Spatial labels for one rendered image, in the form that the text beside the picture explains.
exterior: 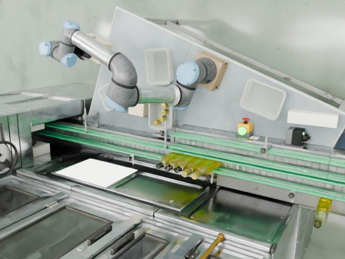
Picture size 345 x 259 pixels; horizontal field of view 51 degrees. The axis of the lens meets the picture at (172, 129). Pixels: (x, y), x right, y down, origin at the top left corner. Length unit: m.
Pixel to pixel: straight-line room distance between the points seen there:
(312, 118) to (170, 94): 0.73
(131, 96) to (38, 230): 0.74
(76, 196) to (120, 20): 1.18
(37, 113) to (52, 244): 1.07
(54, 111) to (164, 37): 0.91
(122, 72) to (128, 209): 0.69
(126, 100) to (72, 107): 1.09
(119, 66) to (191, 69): 0.42
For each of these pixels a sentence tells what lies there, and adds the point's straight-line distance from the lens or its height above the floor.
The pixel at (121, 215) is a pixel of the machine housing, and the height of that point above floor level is 1.44.
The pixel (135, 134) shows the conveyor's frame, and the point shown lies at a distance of 2.37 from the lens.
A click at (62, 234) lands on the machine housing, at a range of 1.74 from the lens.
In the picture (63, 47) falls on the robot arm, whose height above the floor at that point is 1.43.
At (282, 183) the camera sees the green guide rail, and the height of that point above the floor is 0.92.
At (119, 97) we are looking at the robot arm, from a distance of 1.64.
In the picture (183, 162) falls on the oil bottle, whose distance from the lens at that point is 1.97.
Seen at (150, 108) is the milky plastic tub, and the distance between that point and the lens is 2.30.
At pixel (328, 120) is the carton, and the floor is 0.81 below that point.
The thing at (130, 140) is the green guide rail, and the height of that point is 0.94.
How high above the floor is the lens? 2.71
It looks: 57 degrees down
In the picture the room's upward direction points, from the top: 113 degrees counter-clockwise
